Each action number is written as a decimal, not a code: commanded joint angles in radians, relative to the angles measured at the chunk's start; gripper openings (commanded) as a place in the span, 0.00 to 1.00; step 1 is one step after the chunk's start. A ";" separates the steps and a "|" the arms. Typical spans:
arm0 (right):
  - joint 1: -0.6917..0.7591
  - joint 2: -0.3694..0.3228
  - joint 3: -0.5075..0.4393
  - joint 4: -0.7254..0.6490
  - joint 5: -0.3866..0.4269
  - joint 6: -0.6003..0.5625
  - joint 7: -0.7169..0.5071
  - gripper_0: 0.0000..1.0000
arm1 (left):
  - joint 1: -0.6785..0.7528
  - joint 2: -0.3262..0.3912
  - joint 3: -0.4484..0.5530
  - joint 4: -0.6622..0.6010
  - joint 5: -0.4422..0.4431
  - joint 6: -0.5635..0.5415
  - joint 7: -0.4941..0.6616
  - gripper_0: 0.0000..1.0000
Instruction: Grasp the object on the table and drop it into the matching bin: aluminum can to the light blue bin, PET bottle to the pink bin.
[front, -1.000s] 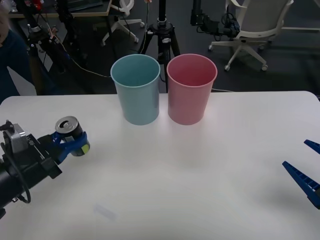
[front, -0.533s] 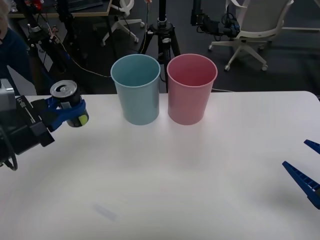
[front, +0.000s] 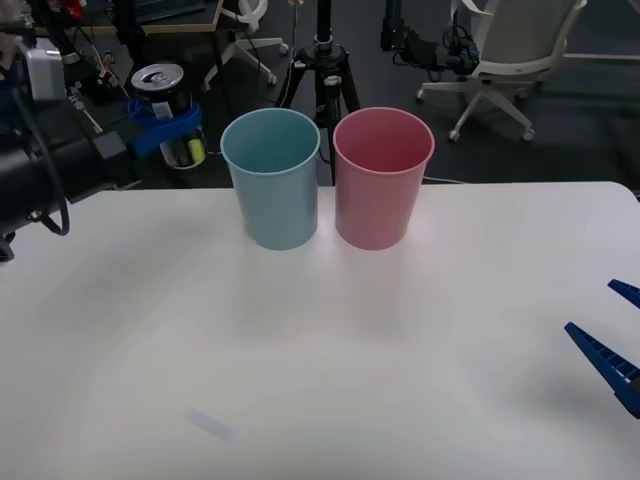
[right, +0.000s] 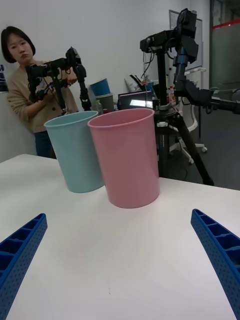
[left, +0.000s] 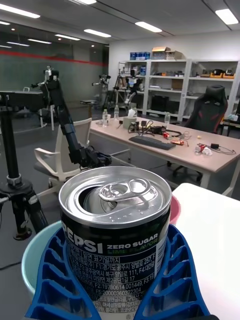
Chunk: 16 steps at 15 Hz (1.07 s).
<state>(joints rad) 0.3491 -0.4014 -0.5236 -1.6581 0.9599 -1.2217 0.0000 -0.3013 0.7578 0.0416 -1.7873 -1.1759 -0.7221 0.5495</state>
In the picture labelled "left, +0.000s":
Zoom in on white shelf unit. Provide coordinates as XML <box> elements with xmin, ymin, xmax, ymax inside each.
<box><xmin>118</xmin><ymin>59</ymin><xmax>192</xmax><ymax>121</ymax></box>
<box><xmin>186</xmin><ymin>59</ymin><xmax>240</xmax><ymax>121</ymax></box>

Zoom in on pink plastic bin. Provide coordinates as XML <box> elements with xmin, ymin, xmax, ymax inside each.
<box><xmin>169</xmin><ymin>194</ymin><xmax>182</xmax><ymax>226</ymax></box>

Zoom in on cardboard box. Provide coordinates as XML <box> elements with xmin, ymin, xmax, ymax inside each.
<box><xmin>151</xmin><ymin>46</ymin><xmax>183</xmax><ymax>60</ymax></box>

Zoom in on white humanoid robot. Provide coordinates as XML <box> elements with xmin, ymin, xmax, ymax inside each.
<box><xmin>123</xmin><ymin>69</ymin><xmax>146</xmax><ymax>106</ymax></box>

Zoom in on black gaming chair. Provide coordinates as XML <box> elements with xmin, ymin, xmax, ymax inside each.
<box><xmin>184</xmin><ymin>84</ymin><xmax>229</xmax><ymax>135</ymax></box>

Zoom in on tissue box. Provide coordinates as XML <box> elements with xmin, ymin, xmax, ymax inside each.
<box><xmin>122</xmin><ymin>107</ymin><xmax>138</xmax><ymax>130</ymax></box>

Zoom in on black tripod with silver collar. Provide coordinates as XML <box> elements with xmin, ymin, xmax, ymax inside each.
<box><xmin>0</xmin><ymin>91</ymin><xmax>49</xmax><ymax>241</ymax></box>

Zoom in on black keyboard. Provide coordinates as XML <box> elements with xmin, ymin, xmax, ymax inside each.
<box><xmin>128</xmin><ymin>134</ymin><xmax>177</xmax><ymax>151</ymax></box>

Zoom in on white office chair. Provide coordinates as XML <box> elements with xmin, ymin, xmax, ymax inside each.
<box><xmin>33</xmin><ymin>117</ymin><xmax>93</xmax><ymax>200</ymax></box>

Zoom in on black jointed robot arm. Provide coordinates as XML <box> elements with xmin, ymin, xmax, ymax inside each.
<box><xmin>31</xmin><ymin>65</ymin><xmax>113</xmax><ymax>169</ymax></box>

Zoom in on black drink can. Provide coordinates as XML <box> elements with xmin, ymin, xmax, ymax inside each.
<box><xmin>58</xmin><ymin>166</ymin><xmax>173</xmax><ymax>320</ymax></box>

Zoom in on pale blue plastic bin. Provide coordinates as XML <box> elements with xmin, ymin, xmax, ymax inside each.
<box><xmin>21</xmin><ymin>221</ymin><xmax>63</xmax><ymax>300</ymax></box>

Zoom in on blue boxes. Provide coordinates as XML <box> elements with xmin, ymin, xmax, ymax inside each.
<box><xmin>129</xmin><ymin>51</ymin><xmax>151</xmax><ymax>61</ymax></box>

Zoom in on beige desk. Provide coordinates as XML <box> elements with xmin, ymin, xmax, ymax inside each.
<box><xmin>89</xmin><ymin>116</ymin><xmax>240</xmax><ymax>197</ymax></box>

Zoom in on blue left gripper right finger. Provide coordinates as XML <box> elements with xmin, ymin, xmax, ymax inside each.
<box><xmin>133</xmin><ymin>223</ymin><xmax>211</xmax><ymax>320</ymax></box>

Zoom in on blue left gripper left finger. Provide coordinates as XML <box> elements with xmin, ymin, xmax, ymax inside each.
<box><xmin>24</xmin><ymin>226</ymin><xmax>102</xmax><ymax>320</ymax></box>

